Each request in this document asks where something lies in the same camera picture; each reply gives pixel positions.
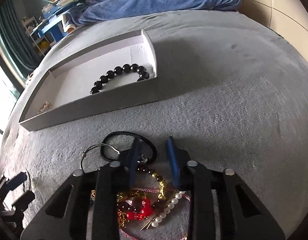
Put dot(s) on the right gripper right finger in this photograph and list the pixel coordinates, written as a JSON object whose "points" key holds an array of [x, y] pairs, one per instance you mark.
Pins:
{"points": [[220, 202]]}

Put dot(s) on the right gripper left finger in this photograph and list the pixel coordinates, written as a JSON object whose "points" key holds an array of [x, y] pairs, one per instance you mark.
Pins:
{"points": [[65, 214]]}

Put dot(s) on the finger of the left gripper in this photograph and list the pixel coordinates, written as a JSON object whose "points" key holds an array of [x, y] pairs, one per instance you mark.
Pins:
{"points": [[7, 185], [23, 199]]}

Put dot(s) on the pearl hair pin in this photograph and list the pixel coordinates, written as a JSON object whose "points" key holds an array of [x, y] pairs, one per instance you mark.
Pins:
{"points": [[168, 206]]}

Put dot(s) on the grey cardboard tray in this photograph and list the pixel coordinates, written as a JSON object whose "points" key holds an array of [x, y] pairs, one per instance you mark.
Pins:
{"points": [[113, 74]]}

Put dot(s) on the teal curtain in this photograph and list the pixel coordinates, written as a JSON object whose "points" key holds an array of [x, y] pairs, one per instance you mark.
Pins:
{"points": [[15, 44]]}

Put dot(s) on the white shelf rack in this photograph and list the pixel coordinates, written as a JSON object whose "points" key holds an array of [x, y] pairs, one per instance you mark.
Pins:
{"points": [[40, 43]]}

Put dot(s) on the blue desk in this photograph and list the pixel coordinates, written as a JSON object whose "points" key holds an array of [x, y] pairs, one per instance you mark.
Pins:
{"points": [[54, 18]]}

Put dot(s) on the beige wardrobe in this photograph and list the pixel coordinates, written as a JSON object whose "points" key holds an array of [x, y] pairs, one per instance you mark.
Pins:
{"points": [[288, 18]]}

